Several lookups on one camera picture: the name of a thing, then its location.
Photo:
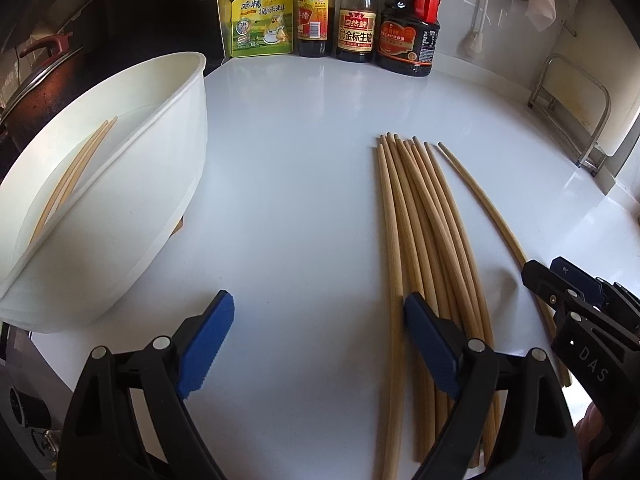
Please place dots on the brown wooden block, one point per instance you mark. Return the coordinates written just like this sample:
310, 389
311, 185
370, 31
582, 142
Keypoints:
177, 227

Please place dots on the white hanging brush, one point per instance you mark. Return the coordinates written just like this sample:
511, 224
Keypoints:
472, 42

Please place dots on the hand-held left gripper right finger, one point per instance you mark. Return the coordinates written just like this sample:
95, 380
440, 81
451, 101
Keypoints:
430, 335

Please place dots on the brown vinegar bottle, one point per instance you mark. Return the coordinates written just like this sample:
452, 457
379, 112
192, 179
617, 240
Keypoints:
315, 15

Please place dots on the gas stove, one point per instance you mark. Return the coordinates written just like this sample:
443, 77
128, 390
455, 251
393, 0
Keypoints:
30, 410

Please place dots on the glass soy sauce bottle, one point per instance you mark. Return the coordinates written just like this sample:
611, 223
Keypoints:
356, 30

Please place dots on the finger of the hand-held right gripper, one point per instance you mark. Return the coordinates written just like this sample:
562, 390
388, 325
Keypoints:
575, 280
537, 277

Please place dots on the stainless steel splash panel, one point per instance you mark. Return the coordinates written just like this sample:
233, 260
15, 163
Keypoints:
225, 10

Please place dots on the dark sauce jug red cap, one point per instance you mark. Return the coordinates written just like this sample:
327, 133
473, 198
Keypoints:
405, 45

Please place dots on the white plastic tub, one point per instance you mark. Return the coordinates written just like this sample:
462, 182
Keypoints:
125, 200

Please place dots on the light wooden chopstick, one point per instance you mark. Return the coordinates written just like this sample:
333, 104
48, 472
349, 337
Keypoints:
87, 157
480, 195

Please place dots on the metal cutting board rack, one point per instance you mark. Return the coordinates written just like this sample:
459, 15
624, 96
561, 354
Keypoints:
592, 157

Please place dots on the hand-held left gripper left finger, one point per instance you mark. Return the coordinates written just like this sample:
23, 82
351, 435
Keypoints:
207, 345

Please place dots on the yellow seasoning pouch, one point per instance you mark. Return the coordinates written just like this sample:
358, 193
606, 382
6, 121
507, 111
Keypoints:
262, 20

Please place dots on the pile of chopsticks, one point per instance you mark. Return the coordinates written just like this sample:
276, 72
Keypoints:
425, 240

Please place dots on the dark wok with lid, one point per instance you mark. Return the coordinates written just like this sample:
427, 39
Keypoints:
40, 75

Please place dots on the person's right hand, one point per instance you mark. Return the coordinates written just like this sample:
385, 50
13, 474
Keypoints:
592, 430

